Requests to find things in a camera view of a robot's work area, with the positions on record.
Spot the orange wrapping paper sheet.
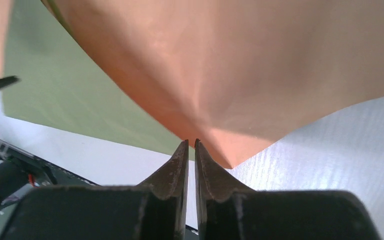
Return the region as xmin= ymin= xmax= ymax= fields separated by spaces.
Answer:
xmin=0 ymin=0 xmax=384 ymax=169

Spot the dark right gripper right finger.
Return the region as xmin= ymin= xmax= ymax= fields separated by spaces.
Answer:
xmin=195 ymin=140 xmax=381 ymax=240

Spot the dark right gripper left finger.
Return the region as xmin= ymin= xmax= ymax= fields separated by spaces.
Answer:
xmin=0 ymin=140 xmax=189 ymax=240

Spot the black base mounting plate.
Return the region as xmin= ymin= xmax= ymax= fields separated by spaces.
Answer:
xmin=0 ymin=140 xmax=198 ymax=240

